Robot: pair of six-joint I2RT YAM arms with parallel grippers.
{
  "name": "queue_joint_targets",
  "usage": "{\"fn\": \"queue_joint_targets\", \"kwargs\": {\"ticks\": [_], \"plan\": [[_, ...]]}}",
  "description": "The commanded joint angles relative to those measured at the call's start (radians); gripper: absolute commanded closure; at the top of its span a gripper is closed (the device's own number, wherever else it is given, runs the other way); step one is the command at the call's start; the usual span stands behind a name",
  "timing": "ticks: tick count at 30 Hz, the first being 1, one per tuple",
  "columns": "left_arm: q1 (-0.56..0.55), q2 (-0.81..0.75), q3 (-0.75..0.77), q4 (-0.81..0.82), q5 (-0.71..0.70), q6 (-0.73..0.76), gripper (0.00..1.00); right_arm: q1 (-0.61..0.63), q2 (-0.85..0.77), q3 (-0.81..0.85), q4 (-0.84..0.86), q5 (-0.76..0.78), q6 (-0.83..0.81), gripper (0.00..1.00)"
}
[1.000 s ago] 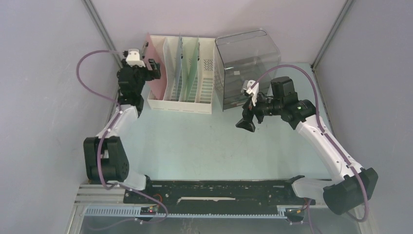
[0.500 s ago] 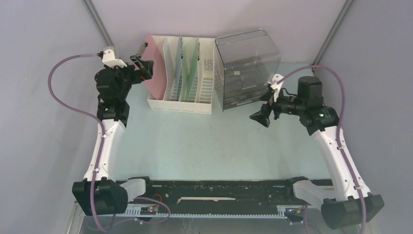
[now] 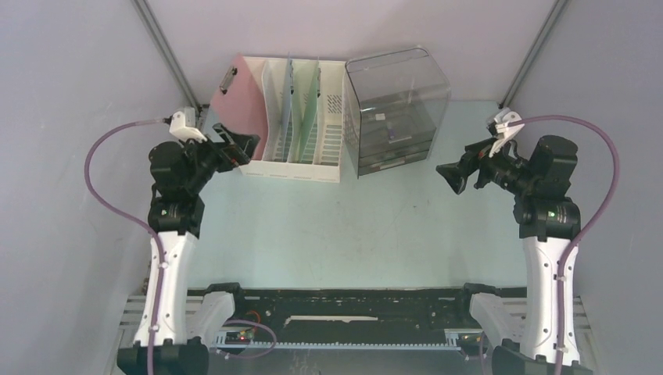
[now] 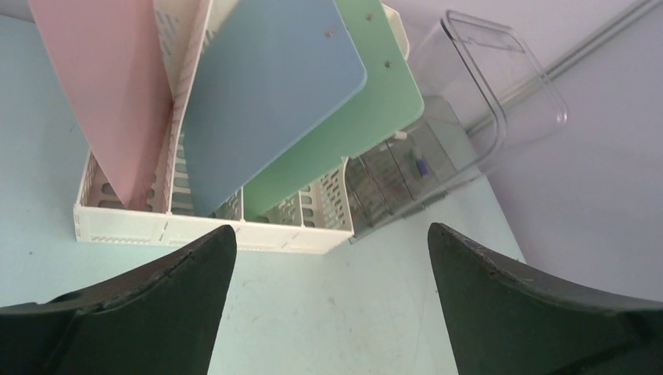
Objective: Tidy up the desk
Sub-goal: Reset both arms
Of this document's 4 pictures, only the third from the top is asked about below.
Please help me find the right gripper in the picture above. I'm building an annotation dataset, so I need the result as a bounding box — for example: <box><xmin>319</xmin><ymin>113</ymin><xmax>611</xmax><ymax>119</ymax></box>
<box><xmin>435</xmin><ymin>134</ymin><xmax>536</xmax><ymax>196</ymax></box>

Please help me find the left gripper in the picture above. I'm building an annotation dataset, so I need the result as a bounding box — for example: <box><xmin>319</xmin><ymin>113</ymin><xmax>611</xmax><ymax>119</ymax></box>
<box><xmin>179</xmin><ymin>123</ymin><xmax>259</xmax><ymax>194</ymax></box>

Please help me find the pink folder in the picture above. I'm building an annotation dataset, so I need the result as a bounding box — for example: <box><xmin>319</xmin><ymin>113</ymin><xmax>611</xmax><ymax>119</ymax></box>
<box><xmin>210</xmin><ymin>54</ymin><xmax>268</xmax><ymax>160</ymax></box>

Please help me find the blue folder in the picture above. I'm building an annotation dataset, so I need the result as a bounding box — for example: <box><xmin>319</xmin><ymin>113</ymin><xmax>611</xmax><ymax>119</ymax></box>
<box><xmin>280</xmin><ymin>54</ymin><xmax>294</xmax><ymax>162</ymax></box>

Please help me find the green clipboard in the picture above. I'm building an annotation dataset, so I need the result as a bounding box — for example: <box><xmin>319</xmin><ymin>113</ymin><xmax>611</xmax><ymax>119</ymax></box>
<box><xmin>288</xmin><ymin>59</ymin><xmax>321</xmax><ymax>163</ymax></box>

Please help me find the smoky transparent drawer cabinet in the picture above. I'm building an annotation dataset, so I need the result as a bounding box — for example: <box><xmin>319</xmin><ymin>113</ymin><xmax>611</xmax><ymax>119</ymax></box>
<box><xmin>344</xmin><ymin>45</ymin><xmax>451</xmax><ymax>177</ymax></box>

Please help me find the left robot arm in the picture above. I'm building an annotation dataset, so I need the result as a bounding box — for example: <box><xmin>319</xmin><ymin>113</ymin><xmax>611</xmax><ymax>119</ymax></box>
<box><xmin>116</xmin><ymin>123</ymin><xmax>260</xmax><ymax>374</ymax></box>

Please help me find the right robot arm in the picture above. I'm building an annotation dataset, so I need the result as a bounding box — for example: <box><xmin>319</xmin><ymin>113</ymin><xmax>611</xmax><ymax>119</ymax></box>
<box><xmin>436</xmin><ymin>135</ymin><xmax>592</xmax><ymax>374</ymax></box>

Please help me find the white file organizer rack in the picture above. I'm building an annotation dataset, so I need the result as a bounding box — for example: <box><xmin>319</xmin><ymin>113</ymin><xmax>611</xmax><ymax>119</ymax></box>
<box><xmin>240</xmin><ymin>57</ymin><xmax>346</xmax><ymax>183</ymax></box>

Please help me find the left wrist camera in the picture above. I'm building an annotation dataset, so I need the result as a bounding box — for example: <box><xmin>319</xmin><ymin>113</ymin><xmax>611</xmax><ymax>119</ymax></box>
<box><xmin>166</xmin><ymin>106</ymin><xmax>208</xmax><ymax>143</ymax></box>

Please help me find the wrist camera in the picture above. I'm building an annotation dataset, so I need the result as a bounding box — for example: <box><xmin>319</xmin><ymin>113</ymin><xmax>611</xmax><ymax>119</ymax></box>
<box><xmin>487</xmin><ymin>107</ymin><xmax>524</xmax><ymax>158</ymax></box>
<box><xmin>166</xmin><ymin>106</ymin><xmax>208</xmax><ymax>143</ymax></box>

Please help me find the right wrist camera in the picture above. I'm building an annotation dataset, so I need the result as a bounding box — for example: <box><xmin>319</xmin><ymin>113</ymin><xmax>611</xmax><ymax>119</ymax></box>
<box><xmin>487</xmin><ymin>107</ymin><xmax>524</xmax><ymax>158</ymax></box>

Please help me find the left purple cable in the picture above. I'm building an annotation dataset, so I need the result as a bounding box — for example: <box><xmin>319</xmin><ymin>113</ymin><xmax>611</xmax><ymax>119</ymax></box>
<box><xmin>84</xmin><ymin>119</ymin><xmax>278</xmax><ymax>375</ymax></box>

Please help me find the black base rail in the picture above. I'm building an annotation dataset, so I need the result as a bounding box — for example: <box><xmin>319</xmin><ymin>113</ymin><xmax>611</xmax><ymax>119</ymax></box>
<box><xmin>188</xmin><ymin>283</ymin><xmax>507</xmax><ymax>344</ymax></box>

